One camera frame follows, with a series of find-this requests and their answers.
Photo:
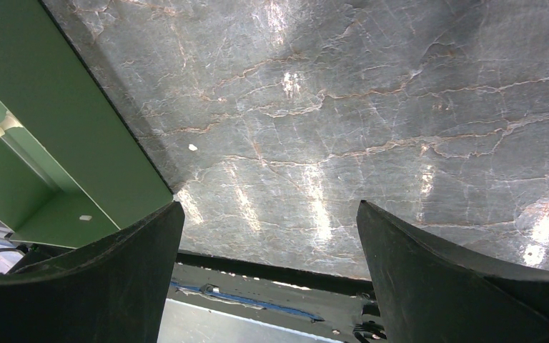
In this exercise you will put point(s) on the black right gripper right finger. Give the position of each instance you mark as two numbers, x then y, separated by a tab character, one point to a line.
429	289

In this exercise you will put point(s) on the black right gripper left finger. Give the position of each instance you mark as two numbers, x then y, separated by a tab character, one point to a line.
112	290

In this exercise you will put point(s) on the green plastic tray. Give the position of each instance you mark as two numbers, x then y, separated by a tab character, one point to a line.
74	173

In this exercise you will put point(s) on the white chess pawn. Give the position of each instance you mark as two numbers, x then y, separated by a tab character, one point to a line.
9	122

